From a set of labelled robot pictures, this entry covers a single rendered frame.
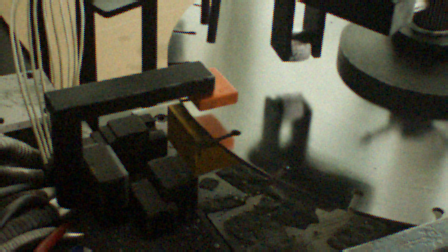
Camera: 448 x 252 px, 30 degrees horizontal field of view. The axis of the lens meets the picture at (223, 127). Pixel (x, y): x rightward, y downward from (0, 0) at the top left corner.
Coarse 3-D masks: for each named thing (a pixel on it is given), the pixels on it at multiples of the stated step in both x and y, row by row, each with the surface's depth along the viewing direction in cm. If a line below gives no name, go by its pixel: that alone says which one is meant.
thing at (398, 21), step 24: (288, 0) 47; (312, 0) 46; (336, 0) 45; (360, 0) 44; (384, 0) 43; (408, 0) 44; (288, 24) 48; (312, 24) 49; (360, 24) 45; (384, 24) 44; (288, 48) 49; (312, 48) 50
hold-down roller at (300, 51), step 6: (294, 30) 50; (300, 30) 50; (294, 36) 49; (300, 36) 49; (306, 36) 49; (294, 42) 49; (300, 42) 49; (306, 42) 49; (294, 48) 49; (300, 48) 49; (306, 48) 49; (294, 54) 49; (300, 54) 49; (306, 54) 50; (294, 60) 50; (300, 60) 50
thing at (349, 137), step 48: (240, 0) 60; (192, 48) 54; (240, 48) 54; (336, 48) 55; (240, 96) 49; (288, 96) 50; (336, 96) 50; (384, 96) 50; (240, 144) 45; (288, 144) 46; (336, 144) 46; (384, 144) 46; (432, 144) 46; (336, 192) 42; (384, 192) 43; (432, 192) 43
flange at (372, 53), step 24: (408, 24) 53; (360, 48) 53; (384, 48) 53; (408, 48) 52; (432, 48) 51; (360, 72) 51; (384, 72) 51; (408, 72) 51; (432, 72) 51; (408, 96) 49; (432, 96) 49
